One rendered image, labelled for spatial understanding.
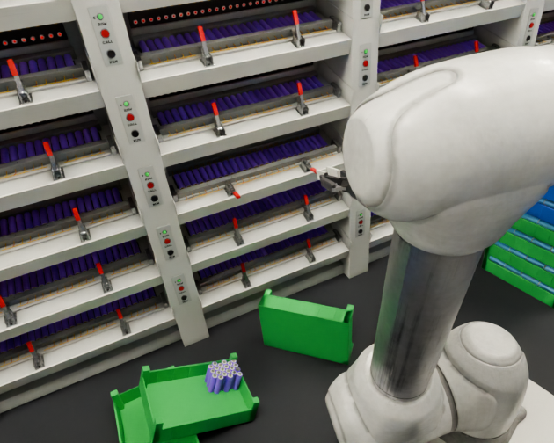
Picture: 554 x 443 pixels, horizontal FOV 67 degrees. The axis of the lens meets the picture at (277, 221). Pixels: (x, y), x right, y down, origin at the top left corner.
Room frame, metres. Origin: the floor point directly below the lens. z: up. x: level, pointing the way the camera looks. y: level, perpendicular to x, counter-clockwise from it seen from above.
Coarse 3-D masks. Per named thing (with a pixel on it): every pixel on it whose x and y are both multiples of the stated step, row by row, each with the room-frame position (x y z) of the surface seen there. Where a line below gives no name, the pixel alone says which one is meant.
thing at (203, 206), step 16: (336, 144) 1.31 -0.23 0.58; (320, 160) 1.27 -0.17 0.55; (336, 160) 1.27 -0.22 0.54; (272, 176) 1.20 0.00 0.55; (288, 176) 1.20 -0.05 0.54; (304, 176) 1.20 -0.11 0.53; (208, 192) 1.13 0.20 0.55; (224, 192) 1.13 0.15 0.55; (240, 192) 1.13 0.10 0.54; (256, 192) 1.14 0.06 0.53; (272, 192) 1.17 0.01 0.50; (176, 208) 1.06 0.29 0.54; (192, 208) 1.06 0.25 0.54; (208, 208) 1.08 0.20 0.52; (224, 208) 1.11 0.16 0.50
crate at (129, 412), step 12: (120, 396) 0.80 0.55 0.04; (132, 396) 0.81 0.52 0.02; (120, 408) 0.78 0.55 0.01; (132, 408) 0.78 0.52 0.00; (120, 420) 0.74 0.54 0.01; (132, 420) 0.74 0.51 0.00; (144, 420) 0.74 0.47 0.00; (120, 432) 0.68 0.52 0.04; (132, 432) 0.70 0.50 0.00; (144, 432) 0.70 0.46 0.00
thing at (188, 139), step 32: (160, 96) 1.23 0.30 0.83; (192, 96) 1.26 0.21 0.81; (224, 96) 1.28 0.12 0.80; (256, 96) 1.28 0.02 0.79; (288, 96) 1.27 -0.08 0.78; (320, 96) 1.31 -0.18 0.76; (352, 96) 1.26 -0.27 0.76; (160, 128) 1.11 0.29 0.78; (192, 128) 1.15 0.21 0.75; (224, 128) 1.12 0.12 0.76; (256, 128) 1.15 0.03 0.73; (288, 128) 1.19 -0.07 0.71
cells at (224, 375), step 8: (224, 360) 0.86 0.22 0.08; (232, 360) 0.87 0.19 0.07; (208, 368) 0.83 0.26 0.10; (216, 368) 0.83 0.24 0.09; (224, 368) 0.83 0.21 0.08; (232, 368) 0.84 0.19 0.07; (208, 376) 0.81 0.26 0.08; (216, 376) 0.80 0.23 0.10; (224, 376) 0.80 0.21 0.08; (232, 376) 0.80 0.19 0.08; (240, 376) 0.81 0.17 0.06; (208, 384) 0.80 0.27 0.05; (216, 384) 0.79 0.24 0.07; (224, 384) 0.81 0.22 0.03; (232, 384) 0.81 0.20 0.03; (216, 392) 0.78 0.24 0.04
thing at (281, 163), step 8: (312, 152) 1.28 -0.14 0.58; (320, 152) 1.28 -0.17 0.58; (328, 152) 1.29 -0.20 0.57; (280, 160) 1.24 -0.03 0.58; (288, 160) 1.24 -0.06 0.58; (296, 160) 1.24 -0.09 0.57; (256, 168) 1.20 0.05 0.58; (264, 168) 1.20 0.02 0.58; (272, 168) 1.21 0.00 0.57; (280, 168) 1.22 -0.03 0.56; (232, 176) 1.17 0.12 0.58; (240, 176) 1.17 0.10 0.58; (248, 176) 1.18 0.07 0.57; (264, 176) 1.18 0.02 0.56; (200, 184) 1.13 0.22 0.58; (208, 184) 1.13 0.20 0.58; (216, 184) 1.14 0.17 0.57; (224, 184) 1.15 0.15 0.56; (176, 192) 1.10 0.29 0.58; (184, 192) 1.10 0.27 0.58; (192, 192) 1.11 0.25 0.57
